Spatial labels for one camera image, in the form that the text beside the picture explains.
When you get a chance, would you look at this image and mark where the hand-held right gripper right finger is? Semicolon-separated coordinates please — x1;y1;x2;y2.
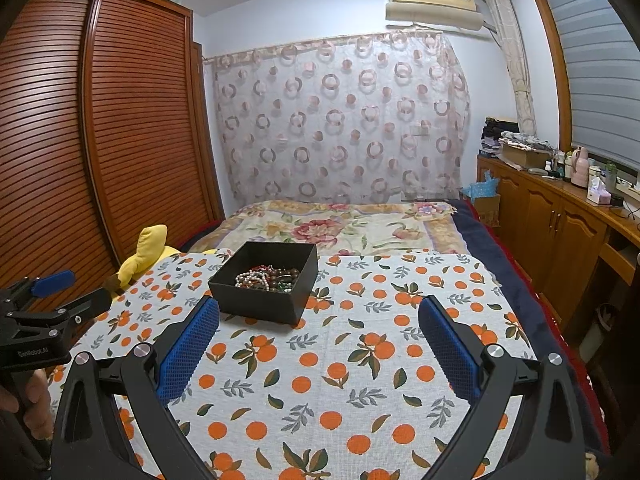
417;294;587;480

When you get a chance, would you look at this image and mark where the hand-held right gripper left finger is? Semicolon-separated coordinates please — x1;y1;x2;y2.
50;294;222;480

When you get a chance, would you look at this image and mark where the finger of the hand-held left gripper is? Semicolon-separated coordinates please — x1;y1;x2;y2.
0;269;77;311
10;289;114;327

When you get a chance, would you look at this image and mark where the black square box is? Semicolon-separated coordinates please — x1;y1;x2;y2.
207;241;319;325

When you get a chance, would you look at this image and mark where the white pearl necklace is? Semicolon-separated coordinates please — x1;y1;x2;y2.
235;269;273;291

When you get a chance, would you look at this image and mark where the brown wooden bead bracelet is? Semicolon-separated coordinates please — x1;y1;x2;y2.
267;266;302;287

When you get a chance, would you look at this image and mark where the person's left hand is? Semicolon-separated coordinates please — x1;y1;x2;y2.
0;368;54;431

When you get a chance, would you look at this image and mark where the yellow plush toy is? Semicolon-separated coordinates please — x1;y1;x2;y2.
102;224;182;297

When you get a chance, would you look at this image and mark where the navy blue blanket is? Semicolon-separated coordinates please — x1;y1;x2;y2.
445;199;611;456

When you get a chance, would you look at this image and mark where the orange fruit print cloth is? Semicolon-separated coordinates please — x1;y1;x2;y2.
50;252;532;480

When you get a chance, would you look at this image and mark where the white waste bin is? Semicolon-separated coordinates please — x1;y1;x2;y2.
580;302;621;362

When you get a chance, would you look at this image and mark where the box with blue paper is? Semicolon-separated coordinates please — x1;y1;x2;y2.
460;171;502;226

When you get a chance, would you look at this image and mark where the long wooden cabinet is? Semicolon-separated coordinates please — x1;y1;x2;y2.
475;154;640;361

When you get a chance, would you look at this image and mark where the brown slatted wooden wardrobe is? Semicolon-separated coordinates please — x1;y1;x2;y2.
0;0;226;306

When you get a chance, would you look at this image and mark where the floral pattern blanket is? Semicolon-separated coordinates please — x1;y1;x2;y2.
187;200;468;257

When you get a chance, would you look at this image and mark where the flat cardboard box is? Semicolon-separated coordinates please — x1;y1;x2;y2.
500;142;551;170

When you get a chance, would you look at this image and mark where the pink tissue box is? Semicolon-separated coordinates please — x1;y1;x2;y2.
587;177;613;205

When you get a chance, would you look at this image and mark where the stack of folded clothes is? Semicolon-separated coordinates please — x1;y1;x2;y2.
480;117;521;159

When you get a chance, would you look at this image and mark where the patterned folded cloth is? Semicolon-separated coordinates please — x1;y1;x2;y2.
500;131;557;154

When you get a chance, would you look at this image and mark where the pink kettle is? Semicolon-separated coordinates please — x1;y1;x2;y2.
570;146;592;186

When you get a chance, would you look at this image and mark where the circle print sheer curtain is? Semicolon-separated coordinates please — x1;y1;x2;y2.
202;30;472;206

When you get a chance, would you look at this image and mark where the cream side curtain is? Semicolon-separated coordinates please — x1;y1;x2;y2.
482;0;538;136

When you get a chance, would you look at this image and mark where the grey window blind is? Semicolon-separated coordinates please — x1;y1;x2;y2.
542;0;640;172

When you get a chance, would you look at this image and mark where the wooden window frame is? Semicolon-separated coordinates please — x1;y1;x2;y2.
525;0;576;155

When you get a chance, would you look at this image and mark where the white wall air conditioner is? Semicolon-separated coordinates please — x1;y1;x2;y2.
384;0;485;31

